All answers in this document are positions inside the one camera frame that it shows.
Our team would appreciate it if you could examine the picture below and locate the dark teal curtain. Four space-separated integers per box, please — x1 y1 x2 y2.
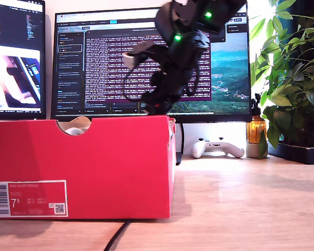
275 0 314 50

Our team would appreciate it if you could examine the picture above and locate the green leafy houseplant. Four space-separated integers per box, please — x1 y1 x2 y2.
250 0 314 150

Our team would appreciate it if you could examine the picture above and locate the wide black computer monitor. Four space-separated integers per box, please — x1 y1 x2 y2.
50 3 253 123

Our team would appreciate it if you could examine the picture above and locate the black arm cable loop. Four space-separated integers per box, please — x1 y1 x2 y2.
122 68 158 103
183 61 200 95

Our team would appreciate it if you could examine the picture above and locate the thick black table cable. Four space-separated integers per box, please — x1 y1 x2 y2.
104 219 133 251

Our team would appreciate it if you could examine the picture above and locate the black monitor with white window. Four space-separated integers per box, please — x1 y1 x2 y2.
0 0 47 120

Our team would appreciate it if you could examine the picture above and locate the white sneaker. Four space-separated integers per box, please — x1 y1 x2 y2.
65 127 86 136

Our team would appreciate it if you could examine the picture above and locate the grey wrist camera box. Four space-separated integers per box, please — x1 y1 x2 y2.
122 41 158 69

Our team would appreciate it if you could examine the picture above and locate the amber pump bottle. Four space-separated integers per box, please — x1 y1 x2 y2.
245 93 268 159

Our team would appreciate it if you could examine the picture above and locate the thin black monitor cable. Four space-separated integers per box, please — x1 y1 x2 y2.
180 122 186 155

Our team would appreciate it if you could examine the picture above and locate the red cardboard shoebox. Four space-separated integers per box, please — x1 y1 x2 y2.
0 115 176 220

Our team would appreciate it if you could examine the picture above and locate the white game controller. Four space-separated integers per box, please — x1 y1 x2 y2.
190 138 245 159

